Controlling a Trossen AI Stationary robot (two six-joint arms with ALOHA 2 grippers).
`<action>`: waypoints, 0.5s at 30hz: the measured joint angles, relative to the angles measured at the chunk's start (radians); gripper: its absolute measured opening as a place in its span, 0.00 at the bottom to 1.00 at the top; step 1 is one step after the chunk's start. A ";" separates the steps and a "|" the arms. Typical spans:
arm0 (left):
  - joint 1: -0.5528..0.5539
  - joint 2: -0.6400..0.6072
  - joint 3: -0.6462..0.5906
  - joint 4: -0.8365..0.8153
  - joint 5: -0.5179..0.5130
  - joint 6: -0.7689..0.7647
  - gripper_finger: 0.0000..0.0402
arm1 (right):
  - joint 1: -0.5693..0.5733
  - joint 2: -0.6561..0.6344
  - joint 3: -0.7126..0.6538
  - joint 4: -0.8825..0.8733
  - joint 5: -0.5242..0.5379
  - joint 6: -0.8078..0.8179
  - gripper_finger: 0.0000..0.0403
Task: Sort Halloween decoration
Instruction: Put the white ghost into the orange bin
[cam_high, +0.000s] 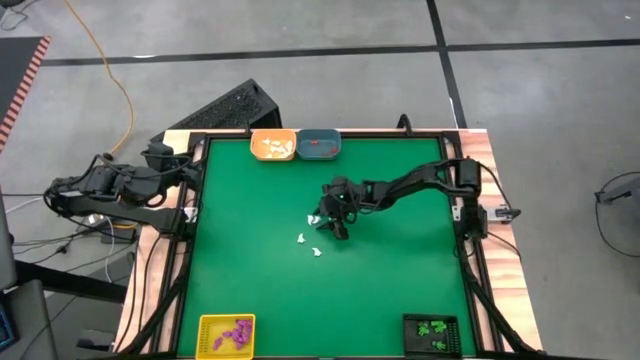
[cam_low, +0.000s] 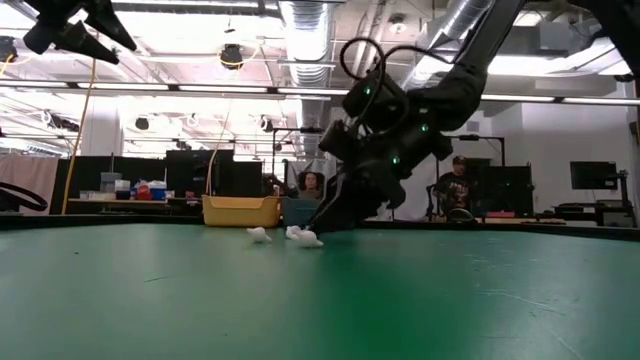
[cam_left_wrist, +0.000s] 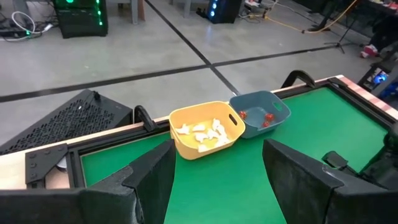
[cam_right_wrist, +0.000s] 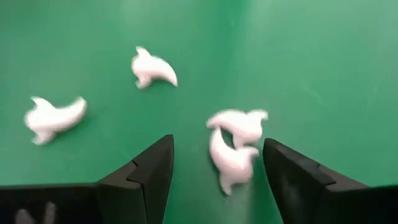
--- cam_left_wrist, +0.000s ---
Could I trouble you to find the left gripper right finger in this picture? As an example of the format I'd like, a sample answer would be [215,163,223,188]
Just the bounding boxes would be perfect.
[262,138,398,224]

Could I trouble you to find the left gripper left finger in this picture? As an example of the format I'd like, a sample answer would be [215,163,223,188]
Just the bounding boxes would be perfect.
[0,139,177,224]

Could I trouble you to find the green table mat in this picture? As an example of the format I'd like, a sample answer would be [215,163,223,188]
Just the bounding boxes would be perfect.
[80,86,389,224]

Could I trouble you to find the wooden table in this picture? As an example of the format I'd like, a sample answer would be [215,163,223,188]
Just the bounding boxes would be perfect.
[0,73,398,190]

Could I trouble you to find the black perforated case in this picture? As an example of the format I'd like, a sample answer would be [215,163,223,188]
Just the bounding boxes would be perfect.
[0,89,134,156]

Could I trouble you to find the orange plastic bin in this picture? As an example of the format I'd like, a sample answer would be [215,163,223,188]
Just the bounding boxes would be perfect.
[169,100,246,161]

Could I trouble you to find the blue plastic bin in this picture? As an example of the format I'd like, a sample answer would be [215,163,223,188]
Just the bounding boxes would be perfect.
[229,90,292,139]

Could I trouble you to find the blue lit device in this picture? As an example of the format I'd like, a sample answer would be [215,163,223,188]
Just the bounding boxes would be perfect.
[357,51,398,100]

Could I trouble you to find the black tripod stand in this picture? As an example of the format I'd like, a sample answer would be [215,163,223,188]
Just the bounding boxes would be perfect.
[324,17,358,54]

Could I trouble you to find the person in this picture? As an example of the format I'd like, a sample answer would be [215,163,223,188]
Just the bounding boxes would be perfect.
[359,14,398,59]

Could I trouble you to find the black computer green lights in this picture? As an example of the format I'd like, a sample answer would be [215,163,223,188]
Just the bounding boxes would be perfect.
[53,0,109,39]

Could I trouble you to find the grey table leg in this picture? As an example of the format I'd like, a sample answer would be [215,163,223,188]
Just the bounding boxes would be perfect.
[182,0,192,19]
[130,0,140,25]

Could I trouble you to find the black computer blue lights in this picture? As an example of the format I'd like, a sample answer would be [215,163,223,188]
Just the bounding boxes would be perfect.
[206,0,243,25]

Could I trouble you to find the yellow floor cable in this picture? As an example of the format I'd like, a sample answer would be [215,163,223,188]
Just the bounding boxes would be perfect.
[248,0,359,34]

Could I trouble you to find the white coiled cable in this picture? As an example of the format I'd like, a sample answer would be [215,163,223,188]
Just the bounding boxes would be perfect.
[0,11,55,42]

